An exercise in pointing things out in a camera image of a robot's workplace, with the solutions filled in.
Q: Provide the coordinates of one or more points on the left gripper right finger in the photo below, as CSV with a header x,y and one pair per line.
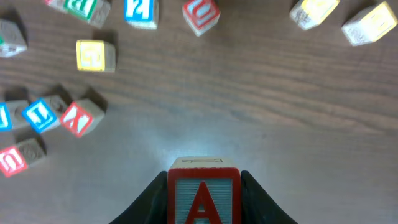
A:
x,y
257,205

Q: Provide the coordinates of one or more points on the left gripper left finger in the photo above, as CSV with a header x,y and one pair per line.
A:
x,y
150,207

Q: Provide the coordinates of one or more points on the red A block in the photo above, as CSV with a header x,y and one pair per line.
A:
x,y
204,190

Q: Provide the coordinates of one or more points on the blue 2 block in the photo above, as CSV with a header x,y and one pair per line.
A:
x,y
142,14

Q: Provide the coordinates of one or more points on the red Y block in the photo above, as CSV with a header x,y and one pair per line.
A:
x,y
81,117

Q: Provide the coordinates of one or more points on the blue T block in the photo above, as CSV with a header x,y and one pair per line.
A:
x,y
44,114

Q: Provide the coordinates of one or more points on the red U block lower left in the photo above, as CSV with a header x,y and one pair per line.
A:
x,y
19,157

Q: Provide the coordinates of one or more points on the red u block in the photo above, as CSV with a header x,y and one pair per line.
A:
x,y
19,157
201,15

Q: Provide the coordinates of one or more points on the yellow G block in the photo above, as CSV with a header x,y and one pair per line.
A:
x,y
95,56

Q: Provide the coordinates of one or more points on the blue L block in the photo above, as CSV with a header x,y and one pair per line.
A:
x,y
11,115

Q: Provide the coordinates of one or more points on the red U block centre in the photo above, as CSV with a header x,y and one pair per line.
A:
x,y
201,15

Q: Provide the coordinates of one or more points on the yellow block middle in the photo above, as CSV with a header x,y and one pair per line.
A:
x,y
308,14

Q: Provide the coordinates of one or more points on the green R block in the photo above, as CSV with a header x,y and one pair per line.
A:
x,y
93,12

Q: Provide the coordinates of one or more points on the yellow O block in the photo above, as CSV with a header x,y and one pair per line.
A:
x,y
370,24

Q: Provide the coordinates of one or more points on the green J block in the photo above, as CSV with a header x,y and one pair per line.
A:
x,y
12,41

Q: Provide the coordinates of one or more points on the red E block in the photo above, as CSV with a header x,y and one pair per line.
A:
x,y
57,5

